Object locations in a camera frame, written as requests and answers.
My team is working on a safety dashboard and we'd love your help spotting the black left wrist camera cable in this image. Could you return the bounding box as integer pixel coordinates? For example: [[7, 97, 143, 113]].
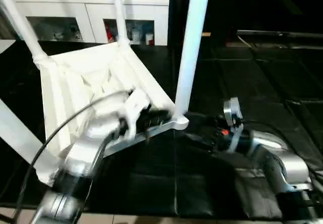
[[12, 89, 136, 224]]

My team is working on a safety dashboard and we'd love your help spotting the white flat board strip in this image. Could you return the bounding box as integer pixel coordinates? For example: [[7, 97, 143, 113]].
[[0, 39, 16, 54]]

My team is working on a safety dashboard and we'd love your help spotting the black mat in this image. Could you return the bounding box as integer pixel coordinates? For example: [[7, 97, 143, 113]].
[[0, 40, 323, 220]]

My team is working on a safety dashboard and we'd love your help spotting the long black bar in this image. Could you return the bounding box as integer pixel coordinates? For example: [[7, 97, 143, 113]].
[[237, 30, 323, 38]]

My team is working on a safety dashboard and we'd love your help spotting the white cabinet with glass doors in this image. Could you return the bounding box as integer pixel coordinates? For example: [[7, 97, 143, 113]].
[[11, 0, 170, 46]]

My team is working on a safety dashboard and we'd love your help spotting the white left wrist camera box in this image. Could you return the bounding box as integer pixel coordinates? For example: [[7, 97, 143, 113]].
[[120, 87, 152, 139]]

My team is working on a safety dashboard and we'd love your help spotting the white plastic table top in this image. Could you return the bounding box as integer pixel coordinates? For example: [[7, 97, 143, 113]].
[[32, 41, 190, 187]]

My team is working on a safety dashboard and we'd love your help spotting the red and white bottle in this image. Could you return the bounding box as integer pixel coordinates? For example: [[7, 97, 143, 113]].
[[105, 23, 115, 43]]

